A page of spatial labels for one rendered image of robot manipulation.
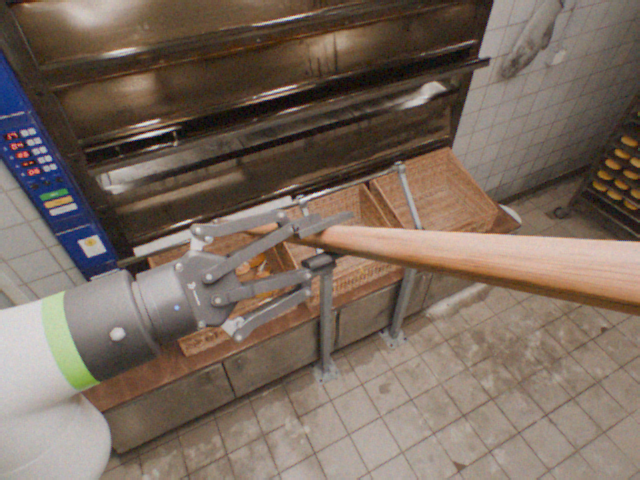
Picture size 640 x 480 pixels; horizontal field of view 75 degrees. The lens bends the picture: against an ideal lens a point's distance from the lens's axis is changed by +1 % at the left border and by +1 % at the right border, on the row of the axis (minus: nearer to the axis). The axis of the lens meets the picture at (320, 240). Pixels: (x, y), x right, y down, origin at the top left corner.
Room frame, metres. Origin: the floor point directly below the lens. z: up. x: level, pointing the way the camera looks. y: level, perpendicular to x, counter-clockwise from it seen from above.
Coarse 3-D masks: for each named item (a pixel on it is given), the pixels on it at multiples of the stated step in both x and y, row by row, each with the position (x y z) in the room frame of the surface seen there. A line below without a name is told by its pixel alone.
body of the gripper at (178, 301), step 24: (168, 264) 0.25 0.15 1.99; (192, 264) 0.26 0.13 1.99; (216, 264) 0.26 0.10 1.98; (144, 288) 0.22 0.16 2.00; (168, 288) 0.22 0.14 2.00; (192, 288) 0.24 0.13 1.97; (216, 288) 0.25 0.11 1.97; (168, 312) 0.21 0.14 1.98; (192, 312) 0.21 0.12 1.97; (216, 312) 0.23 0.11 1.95; (168, 336) 0.19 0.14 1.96
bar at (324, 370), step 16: (368, 176) 1.38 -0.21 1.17; (400, 176) 1.44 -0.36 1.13; (320, 192) 1.28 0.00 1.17; (288, 208) 1.20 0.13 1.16; (304, 208) 1.23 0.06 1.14; (416, 224) 1.29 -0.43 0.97; (128, 256) 0.94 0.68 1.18; (144, 256) 0.95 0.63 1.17; (416, 272) 1.26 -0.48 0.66; (320, 288) 1.06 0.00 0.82; (320, 304) 1.06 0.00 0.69; (400, 304) 1.25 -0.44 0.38; (320, 320) 1.05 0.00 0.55; (400, 320) 1.25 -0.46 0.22; (320, 336) 1.05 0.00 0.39; (384, 336) 1.27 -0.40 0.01; (400, 336) 1.27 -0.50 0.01; (320, 352) 1.06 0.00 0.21; (320, 368) 1.05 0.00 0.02; (336, 368) 1.06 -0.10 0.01; (320, 384) 0.96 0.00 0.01
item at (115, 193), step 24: (432, 96) 2.03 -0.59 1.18; (456, 96) 2.06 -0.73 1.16; (360, 120) 1.80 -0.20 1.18; (384, 120) 1.86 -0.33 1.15; (264, 144) 1.60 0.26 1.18; (288, 144) 1.61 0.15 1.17; (192, 168) 1.43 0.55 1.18; (216, 168) 1.45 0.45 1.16; (120, 192) 1.27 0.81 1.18; (144, 192) 1.31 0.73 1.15
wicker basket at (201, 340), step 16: (224, 240) 1.40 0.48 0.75; (240, 240) 1.42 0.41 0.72; (160, 256) 1.26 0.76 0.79; (176, 256) 1.29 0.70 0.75; (272, 256) 1.32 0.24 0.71; (256, 272) 1.32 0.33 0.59; (272, 272) 1.32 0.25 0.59; (288, 288) 1.16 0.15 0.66; (240, 304) 1.12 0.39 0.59; (192, 336) 0.87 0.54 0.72; (208, 336) 0.90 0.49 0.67; (224, 336) 0.93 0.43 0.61; (192, 352) 0.86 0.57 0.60
